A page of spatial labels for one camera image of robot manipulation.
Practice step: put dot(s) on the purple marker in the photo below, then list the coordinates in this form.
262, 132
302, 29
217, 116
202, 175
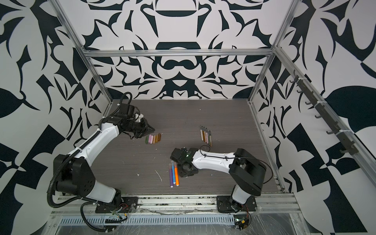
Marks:
170, 175

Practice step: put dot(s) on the tan pen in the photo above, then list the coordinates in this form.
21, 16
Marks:
205, 135

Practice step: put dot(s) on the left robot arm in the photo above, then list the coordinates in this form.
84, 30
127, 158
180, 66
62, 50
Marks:
73, 178

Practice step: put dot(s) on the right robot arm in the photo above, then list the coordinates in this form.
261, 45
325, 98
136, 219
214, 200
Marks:
247, 171

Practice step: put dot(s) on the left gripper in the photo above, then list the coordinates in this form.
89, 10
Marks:
147, 130

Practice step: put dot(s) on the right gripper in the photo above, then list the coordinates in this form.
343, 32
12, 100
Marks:
181, 174

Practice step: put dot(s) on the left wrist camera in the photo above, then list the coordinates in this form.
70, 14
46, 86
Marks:
128, 110

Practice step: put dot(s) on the white slotted cable duct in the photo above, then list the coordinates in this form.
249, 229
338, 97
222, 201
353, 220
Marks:
186, 219

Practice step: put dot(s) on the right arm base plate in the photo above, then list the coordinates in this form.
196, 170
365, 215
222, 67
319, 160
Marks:
226, 204

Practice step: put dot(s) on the black hook rail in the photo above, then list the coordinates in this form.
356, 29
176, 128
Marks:
326, 113

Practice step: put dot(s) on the aluminium front rail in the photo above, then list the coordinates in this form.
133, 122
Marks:
206, 203

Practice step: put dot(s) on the orange marker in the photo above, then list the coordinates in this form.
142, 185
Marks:
176, 175

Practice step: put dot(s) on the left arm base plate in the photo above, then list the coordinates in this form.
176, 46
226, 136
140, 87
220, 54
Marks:
123, 205

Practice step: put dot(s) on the blue marker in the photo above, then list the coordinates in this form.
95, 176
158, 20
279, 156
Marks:
173, 172

